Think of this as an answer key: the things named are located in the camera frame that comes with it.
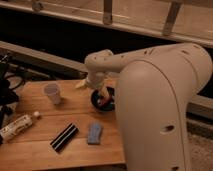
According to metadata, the metal railing frame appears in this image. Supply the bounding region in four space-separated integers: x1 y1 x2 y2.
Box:
0 0 213 49

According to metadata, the black white striped block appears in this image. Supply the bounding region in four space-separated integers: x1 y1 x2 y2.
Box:
50 123 79 152

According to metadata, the blue sponge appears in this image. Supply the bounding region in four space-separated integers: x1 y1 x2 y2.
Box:
87 122 103 145

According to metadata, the black cable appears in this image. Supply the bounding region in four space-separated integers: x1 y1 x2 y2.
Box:
3 73 26 92

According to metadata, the white plastic bottle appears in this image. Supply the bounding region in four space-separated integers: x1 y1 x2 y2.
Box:
0 111 41 144

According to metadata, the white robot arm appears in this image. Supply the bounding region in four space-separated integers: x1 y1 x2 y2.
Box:
77 43 213 171

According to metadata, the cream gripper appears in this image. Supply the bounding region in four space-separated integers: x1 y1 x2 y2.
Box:
75 71 110 100

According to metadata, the red snack packet in bowl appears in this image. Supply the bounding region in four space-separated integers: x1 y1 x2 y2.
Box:
98 96 111 106

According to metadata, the black equipment at left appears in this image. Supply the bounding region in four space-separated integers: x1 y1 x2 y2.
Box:
0 60 19 129

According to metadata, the translucent plastic cup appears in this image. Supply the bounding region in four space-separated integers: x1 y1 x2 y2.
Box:
43 83 61 105

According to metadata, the dark blue bowl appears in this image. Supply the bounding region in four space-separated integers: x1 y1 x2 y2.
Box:
91 87 115 112

